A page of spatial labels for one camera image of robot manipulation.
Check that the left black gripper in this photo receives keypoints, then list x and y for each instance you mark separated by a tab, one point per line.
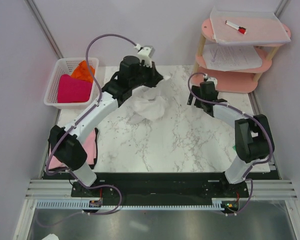
155	76

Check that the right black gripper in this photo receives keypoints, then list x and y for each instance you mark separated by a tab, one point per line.
195	90

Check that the white t shirt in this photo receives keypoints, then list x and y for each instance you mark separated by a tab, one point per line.
149	104

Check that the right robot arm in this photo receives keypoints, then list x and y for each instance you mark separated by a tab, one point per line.
253	139

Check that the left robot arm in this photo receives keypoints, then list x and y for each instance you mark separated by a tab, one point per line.
67	142

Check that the printed paper sheets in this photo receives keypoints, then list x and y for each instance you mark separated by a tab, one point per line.
231	58

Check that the pink three tier shelf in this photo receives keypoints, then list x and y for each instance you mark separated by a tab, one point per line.
237	81

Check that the orange t shirt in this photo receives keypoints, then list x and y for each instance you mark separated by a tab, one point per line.
82	72

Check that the magenta folded t shirt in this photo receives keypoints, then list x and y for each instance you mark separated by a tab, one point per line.
71	90

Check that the white plastic basket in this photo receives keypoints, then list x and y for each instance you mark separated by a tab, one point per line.
67	66

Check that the translucent document folder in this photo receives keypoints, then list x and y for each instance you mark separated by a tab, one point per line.
263	28

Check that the red white marker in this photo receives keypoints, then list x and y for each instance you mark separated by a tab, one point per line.
238	28

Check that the pink folded t shirt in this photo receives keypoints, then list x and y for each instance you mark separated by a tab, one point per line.
91	147

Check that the white crumpled paper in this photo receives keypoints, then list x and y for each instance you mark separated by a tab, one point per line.
50	237

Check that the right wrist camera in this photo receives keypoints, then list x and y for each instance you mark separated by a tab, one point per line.
211	79

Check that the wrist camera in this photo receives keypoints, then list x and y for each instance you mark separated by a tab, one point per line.
211	79
145	53

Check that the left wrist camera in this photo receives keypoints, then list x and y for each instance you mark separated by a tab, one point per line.
145	53

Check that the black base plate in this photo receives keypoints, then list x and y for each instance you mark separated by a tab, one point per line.
168	189

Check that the white slotted cable duct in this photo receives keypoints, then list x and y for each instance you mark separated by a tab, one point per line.
60	204

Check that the aluminium rail frame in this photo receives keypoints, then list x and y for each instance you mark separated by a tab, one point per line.
268	213

